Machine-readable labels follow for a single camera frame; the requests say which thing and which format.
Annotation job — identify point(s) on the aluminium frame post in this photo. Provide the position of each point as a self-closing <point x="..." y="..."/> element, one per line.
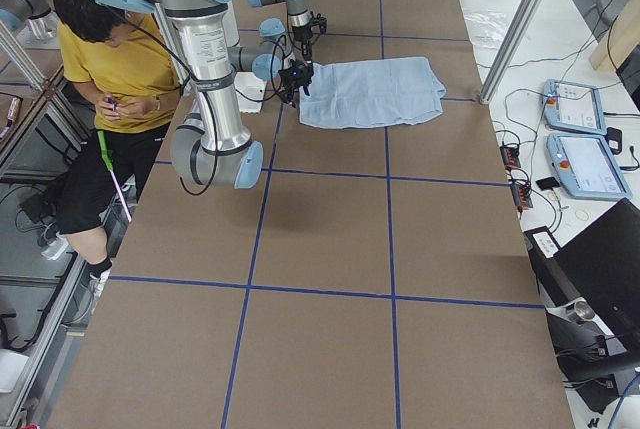
<point x="514" y="36"/>

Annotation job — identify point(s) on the far blue teach pendant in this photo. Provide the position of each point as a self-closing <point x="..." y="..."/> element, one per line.
<point x="573" y="107"/>

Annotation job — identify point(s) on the orange circuit board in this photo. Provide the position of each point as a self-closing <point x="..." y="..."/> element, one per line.
<point x="521" y="194"/>
<point x="510" y="156"/>

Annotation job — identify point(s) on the light blue button shirt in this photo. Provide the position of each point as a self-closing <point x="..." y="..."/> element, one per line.
<point x="371" y="94"/>

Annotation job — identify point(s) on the white camera pillar with base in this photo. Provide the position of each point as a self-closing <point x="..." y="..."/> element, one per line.
<point x="250" y="90"/>

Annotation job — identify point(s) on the blue teach pendant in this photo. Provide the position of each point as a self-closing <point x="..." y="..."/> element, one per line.
<point x="573" y="107"/>
<point x="585" y="167"/>

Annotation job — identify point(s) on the near blue teach pendant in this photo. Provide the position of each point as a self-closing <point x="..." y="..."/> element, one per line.
<point x="585" y="167"/>

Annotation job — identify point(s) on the black box with label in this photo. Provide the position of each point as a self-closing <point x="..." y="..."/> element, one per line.
<point x="541" y="243"/>

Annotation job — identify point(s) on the green pink stick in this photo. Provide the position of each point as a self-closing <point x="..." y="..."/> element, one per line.
<point x="106" y="158"/>

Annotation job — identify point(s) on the clear plastic bag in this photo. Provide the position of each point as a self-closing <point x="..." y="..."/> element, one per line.
<point x="486" y="28"/>

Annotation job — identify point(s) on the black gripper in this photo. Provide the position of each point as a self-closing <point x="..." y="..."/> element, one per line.
<point x="304" y="42"/>
<point x="291" y="80"/>

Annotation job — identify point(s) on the black monitor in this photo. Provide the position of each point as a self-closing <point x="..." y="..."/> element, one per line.
<point x="600" y="265"/>

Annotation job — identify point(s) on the person in yellow shirt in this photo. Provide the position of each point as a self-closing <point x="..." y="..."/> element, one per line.
<point x="114" y="60"/>

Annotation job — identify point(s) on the metal cup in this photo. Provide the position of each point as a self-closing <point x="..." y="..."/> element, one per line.
<point x="579" y="312"/>

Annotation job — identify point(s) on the yellow rubber band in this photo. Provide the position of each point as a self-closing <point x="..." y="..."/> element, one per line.
<point x="582" y="215"/>

